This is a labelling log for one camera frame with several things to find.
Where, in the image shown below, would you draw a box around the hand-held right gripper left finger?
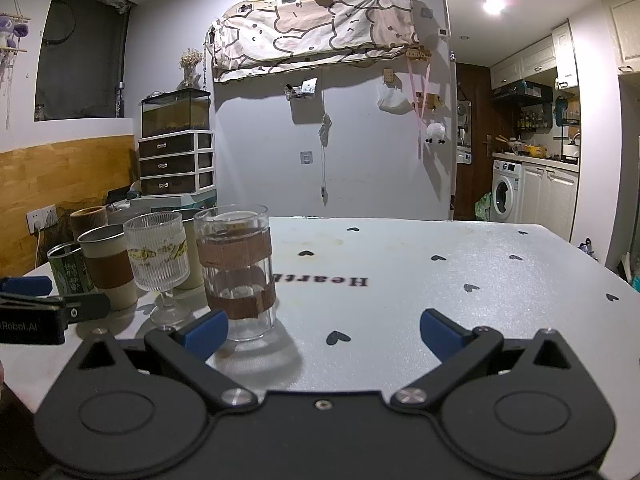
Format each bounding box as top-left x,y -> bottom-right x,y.
75,309 -> 261,409

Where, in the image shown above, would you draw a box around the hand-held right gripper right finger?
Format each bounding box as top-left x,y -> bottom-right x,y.
391,308 -> 577,409

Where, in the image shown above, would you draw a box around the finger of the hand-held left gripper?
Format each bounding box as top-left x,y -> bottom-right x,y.
0,275 -> 54,297
0,292 -> 111,324

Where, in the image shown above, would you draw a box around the clear glass cup brown tape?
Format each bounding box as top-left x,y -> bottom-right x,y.
193,204 -> 278,343

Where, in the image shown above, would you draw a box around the beige cup brown sleeve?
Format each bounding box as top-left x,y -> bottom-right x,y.
77,224 -> 139,311

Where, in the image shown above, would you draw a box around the plain beige cup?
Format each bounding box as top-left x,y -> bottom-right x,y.
174,208 -> 207,291

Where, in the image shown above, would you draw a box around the green tin can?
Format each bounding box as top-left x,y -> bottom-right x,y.
47,242 -> 97,297

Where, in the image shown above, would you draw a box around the white power outlet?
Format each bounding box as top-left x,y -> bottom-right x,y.
25,204 -> 59,234

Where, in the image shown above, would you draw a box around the ribbed stemmed glass yellow print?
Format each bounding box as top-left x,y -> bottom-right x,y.
123,211 -> 191,326

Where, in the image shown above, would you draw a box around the teal storage box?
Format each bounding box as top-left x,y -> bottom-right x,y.
107,187 -> 219,212

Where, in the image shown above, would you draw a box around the white washing machine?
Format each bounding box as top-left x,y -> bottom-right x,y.
490,159 -> 524,224

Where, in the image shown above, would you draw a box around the white drawer unit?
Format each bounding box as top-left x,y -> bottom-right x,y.
138,129 -> 217,196

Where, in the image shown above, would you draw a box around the white lower kitchen cabinets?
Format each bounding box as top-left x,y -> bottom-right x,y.
519,159 -> 581,242

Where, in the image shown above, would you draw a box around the white kitchen cabinets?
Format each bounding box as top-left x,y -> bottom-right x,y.
489,22 -> 581,91
519,159 -> 581,242

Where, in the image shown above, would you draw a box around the brown wooden door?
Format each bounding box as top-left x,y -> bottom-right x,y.
454,62 -> 494,221

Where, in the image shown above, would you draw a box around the glass fish tank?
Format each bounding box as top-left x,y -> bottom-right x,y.
140,88 -> 211,139

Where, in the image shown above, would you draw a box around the pink ribbon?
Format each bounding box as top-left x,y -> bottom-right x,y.
407,57 -> 434,159

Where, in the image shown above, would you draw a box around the dark window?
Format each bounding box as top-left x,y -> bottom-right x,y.
34,0 -> 134,122

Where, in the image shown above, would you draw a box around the black range hood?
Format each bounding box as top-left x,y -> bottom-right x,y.
492,79 -> 554,107

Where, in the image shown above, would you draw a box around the dried flower bouquet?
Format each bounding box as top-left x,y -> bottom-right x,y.
179,48 -> 204,89

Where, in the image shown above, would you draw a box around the white upper kitchen cabinets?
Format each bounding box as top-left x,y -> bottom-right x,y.
489,22 -> 581,91

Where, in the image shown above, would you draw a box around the printed cartoon cloth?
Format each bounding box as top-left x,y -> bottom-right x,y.
207,0 -> 421,82

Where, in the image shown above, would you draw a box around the hanging white cable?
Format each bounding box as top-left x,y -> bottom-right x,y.
318,112 -> 334,206

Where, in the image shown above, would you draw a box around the purple wall hanging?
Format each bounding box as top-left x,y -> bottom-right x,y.
0,12 -> 31,131

